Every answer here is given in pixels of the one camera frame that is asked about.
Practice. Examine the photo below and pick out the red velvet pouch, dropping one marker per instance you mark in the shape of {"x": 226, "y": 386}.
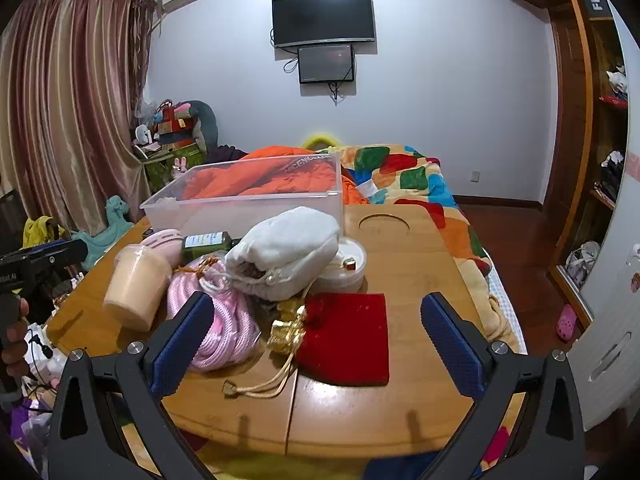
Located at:
{"x": 346, "y": 340}

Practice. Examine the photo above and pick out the clear plastic storage bin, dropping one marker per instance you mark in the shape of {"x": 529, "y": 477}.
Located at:
{"x": 234, "y": 196}

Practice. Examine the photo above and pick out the colourful patchwork blanket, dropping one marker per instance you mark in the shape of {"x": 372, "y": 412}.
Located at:
{"x": 399, "y": 175}

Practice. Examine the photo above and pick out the pink croc shoe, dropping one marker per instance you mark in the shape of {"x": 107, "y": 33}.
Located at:
{"x": 566, "y": 323}

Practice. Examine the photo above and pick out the pink round jar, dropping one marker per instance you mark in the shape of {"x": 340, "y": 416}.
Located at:
{"x": 168, "y": 243}

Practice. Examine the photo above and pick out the grey plush cushion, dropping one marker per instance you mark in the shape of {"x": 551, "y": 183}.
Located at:
{"x": 205, "y": 130}

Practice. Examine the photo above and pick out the person's left hand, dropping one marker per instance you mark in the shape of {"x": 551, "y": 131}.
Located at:
{"x": 13, "y": 356}

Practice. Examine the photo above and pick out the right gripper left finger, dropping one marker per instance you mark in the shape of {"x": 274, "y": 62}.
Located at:
{"x": 86, "y": 440}

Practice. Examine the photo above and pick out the dark green glass bottle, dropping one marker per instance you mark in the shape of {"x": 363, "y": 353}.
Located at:
{"x": 197, "y": 245}

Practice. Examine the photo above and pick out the teal dinosaur plush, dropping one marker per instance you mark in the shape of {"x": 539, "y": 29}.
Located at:
{"x": 116, "y": 211}

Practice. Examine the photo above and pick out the pink striped curtain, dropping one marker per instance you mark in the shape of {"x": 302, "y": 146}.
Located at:
{"x": 72, "y": 76}

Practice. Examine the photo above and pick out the orange puffer jacket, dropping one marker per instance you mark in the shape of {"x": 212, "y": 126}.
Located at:
{"x": 275, "y": 170}

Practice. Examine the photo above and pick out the beige lidded plastic tub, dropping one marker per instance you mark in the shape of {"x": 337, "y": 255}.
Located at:
{"x": 139, "y": 281}

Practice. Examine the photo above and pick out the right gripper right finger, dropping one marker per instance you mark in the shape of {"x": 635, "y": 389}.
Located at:
{"x": 547, "y": 440}

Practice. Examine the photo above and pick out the large black wall monitor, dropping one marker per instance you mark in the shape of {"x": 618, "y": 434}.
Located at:
{"x": 301, "y": 22}

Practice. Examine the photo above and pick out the wooden shelf cabinet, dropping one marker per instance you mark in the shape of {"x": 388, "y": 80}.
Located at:
{"x": 590, "y": 140}

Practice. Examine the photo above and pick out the small black wall monitor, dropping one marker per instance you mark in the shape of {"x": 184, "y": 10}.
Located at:
{"x": 325, "y": 63}

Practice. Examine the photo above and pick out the dark purple cloth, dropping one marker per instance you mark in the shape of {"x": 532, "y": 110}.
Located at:
{"x": 223, "y": 153}

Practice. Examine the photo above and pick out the yellow garment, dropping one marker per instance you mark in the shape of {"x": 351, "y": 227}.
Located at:
{"x": 40, "y": 231}

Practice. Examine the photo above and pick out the yellow curved pillow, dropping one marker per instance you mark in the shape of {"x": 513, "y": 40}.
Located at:
{"x": 320, "y": 141}

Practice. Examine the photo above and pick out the white drawstring cloth bag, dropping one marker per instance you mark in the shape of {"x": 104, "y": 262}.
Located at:
{"x": 282, "y": 255}

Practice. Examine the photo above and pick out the pink bunny doll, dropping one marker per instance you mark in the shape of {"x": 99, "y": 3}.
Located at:
{"x": 179, "y": 167}

